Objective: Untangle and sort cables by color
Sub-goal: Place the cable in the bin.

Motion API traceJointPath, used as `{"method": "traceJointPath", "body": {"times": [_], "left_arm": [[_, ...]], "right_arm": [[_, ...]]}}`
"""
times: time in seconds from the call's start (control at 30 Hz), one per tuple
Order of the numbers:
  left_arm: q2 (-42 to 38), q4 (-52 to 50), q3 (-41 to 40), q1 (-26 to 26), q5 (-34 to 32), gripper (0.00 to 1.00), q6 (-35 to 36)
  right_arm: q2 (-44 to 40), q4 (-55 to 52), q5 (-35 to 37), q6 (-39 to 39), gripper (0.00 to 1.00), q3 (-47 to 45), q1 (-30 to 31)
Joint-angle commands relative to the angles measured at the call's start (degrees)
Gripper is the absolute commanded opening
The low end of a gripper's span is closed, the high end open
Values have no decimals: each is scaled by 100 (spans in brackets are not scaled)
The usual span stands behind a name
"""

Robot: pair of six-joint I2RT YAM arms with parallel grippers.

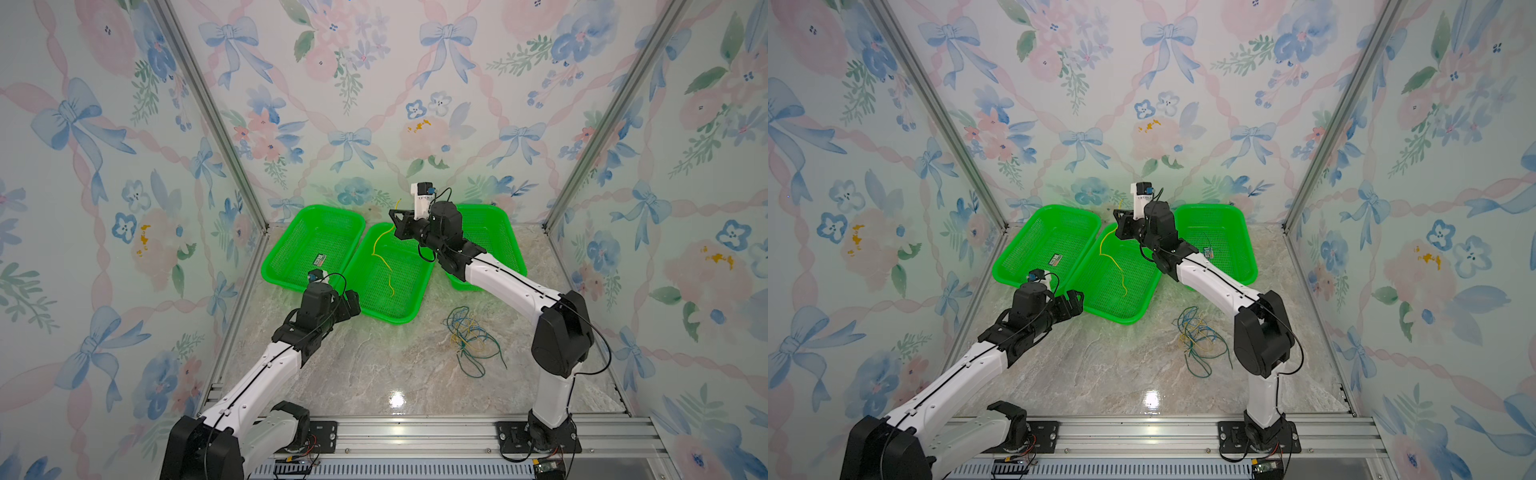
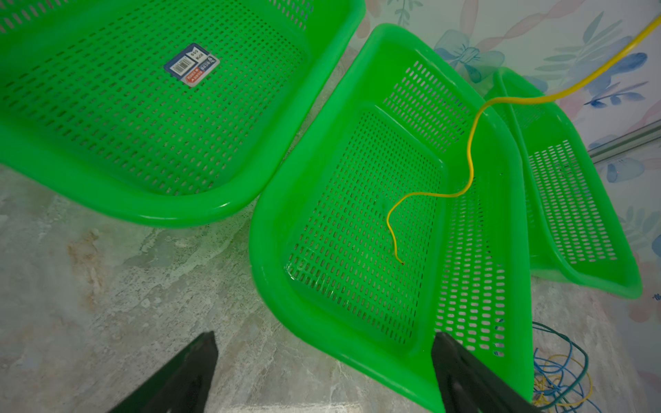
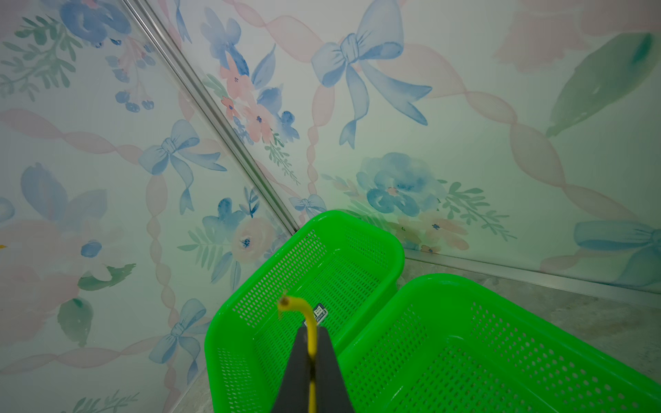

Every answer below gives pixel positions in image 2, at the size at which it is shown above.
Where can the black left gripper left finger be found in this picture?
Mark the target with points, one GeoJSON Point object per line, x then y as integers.
{"type": "Point", "coordinates": [181, 385]}

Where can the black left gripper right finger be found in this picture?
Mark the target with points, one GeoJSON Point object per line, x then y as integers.
{"type": "Point", "coordinates": [468, 385]}

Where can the right green plastic basket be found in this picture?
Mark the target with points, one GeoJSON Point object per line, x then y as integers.
{"type": "Point", "coordinates": [574, 234]}

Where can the green plastic basket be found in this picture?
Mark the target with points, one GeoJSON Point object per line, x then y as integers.
{"type": "Point", "coordinates": [88, 110]}
{"type": "Point", "coordinates": [574, 234]}
{"type": "Point", "coordinates": [400, 214]}

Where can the middle green plastic basket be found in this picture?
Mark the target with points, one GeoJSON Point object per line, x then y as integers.
{"type": "Point", "coordinates": [400, 214]}

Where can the left green plastic basket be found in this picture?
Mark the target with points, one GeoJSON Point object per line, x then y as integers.
{"type": "Point", "coordinates": [88, 110]}

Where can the left basket barcode sticker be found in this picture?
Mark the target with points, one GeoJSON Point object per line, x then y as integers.
{"type": "Point", "coordinates": [192, 65]}

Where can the right aluminium corner post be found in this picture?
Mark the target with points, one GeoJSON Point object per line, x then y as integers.
{"type": "Point", "coordinates": [624, 144]}

